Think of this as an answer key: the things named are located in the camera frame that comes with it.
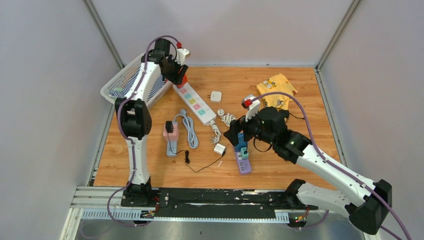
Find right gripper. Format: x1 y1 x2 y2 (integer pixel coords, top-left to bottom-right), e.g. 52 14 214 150
223 107 276 147

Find blue cube socket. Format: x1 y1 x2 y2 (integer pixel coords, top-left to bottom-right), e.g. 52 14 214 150
234 132 248 152

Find teal charger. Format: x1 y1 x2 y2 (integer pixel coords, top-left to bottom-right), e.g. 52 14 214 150
239 147 249 160

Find white square adapter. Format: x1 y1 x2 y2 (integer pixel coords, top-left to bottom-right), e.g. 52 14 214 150
208 91 222 103

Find white colourful power strip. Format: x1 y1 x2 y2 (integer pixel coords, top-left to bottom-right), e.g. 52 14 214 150
172 82 217 126

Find purple power bank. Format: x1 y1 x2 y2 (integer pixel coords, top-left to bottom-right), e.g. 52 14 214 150
234 151 252 175

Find small black power adapter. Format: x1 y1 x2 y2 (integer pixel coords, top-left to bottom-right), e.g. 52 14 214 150
165 120 174 134

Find pink cube socket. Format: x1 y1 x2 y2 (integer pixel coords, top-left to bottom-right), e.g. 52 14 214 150
162 122 179 142

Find red cube socket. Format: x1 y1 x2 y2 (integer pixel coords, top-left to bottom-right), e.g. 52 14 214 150
178 74 188 89

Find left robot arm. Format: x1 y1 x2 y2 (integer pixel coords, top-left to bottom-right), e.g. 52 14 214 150
114 35 189 207

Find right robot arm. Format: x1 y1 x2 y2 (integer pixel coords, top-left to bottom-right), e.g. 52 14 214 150
223 107 392 235

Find small white charger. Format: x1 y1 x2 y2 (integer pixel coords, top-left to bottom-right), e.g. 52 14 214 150
213 143 226 156

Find white plastic basket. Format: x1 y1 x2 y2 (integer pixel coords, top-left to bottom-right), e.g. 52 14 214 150
100 54 173 109

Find striped cloth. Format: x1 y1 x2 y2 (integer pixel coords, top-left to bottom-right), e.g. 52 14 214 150
104 66 166 102

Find yellow cloth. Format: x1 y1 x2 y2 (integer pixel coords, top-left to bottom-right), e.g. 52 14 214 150
256 73 298 110

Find white adapter with coiled cable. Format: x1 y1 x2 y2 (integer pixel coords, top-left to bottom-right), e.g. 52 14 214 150
217 109 236 127

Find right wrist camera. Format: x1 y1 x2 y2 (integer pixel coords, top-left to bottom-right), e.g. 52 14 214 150
241 94 261 122

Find light blue coiled cable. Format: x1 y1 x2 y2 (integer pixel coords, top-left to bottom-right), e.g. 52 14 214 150
173 109 200 150

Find thin black usb cable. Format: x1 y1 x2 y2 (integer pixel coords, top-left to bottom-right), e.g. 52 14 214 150
168 132 227 173

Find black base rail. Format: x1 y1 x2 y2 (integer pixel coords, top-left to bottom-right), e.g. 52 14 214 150
120 187 307 220

